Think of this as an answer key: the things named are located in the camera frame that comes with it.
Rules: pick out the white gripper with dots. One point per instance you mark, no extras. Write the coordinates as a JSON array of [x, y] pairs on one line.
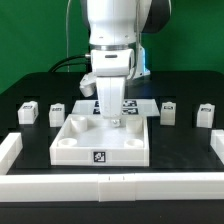
[[111, 69]]

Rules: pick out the white square tabletop part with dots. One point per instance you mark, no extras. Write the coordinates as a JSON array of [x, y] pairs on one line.
[[90, 140]]

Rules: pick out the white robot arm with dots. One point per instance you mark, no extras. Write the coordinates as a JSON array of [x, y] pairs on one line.
[[118, 25]]

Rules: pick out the white U-shaped obstacle fence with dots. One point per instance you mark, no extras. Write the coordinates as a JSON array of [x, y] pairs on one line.
[[101, 187]]

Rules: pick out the white marker base plate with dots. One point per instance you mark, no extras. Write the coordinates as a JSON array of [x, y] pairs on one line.
[[144, 107]]

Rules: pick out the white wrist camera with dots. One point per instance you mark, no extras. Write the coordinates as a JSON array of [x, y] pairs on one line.
[[88, 85]]

